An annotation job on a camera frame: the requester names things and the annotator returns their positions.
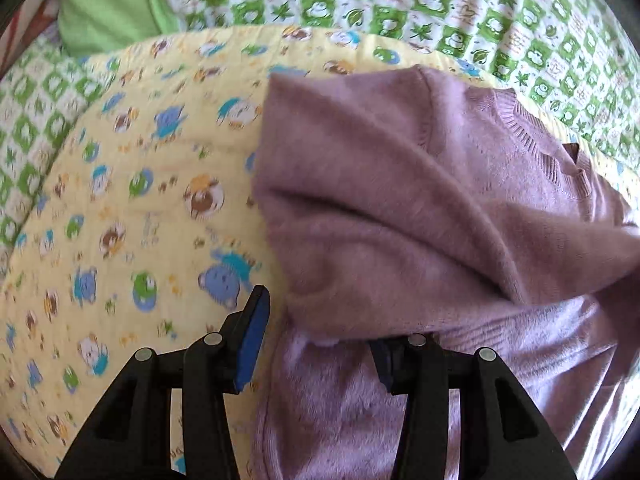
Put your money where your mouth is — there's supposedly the green pillow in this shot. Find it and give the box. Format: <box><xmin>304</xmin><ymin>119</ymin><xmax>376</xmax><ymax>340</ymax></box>
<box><xmin>58</xmin><ymin>0</ymin><xmax>180</xmax><ymax>58</ymax></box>

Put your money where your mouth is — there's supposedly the green white checkered bedsheet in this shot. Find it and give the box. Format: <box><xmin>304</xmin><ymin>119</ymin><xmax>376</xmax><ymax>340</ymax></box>
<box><xmin>1</xmin><ymin>0</ymin><xmax>639</xmax><ymax>260</ymax></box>

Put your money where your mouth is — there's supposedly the yellow cartoon animal quilt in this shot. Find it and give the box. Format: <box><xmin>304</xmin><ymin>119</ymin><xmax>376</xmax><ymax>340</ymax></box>
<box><xmin>1</xmin><ymin>26</ymin><xmax>496</xmax><ymax>479</ymax></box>

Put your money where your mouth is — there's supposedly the pink knit sweater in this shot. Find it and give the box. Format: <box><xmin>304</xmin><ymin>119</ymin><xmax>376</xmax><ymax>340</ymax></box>
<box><xmin>253</xmin><ymin>66</ymin><xmax>639</xmax><ymax>479</ymax></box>

